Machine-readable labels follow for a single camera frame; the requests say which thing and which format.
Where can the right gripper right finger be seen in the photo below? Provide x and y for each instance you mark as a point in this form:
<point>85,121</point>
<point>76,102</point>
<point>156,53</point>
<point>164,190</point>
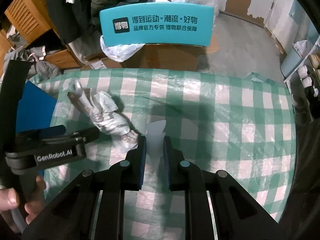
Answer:
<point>172,159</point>

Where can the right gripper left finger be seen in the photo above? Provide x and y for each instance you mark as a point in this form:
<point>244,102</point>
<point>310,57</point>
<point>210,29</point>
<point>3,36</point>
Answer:
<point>134,173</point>

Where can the patterned plastic bag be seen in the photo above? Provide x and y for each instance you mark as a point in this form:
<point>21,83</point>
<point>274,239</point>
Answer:
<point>102,111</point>

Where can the light blue sock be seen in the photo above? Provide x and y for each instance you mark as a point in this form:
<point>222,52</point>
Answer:
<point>154,142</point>

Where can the person left hand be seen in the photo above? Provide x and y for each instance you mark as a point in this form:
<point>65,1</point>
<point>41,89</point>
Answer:
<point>10,200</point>

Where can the blue cardboard shoebox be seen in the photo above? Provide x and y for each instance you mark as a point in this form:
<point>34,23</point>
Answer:
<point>35,109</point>

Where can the green checkered tablecloth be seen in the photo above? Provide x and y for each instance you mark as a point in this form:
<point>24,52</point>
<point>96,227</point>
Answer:
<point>244,126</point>

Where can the grey clothes pile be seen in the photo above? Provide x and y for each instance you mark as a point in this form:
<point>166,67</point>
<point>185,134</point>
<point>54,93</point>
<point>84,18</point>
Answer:
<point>40,70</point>

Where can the brown cardboard box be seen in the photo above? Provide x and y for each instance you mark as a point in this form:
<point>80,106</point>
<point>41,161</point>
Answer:
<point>162,56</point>

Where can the white plastic bag under box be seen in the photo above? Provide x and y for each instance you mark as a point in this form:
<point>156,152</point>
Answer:
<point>120,53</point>

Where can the wooden louvered cabinet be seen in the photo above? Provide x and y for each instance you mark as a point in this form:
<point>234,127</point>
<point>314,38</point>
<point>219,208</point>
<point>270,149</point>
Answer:
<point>31,20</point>

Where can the metal shoe rack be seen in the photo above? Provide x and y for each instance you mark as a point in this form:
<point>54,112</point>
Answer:
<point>303,85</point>

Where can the teal printed box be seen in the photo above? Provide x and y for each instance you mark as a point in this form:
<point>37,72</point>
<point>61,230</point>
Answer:
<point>157,22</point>

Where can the light blue waste bin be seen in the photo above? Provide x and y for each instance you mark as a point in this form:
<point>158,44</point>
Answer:
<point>294,57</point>

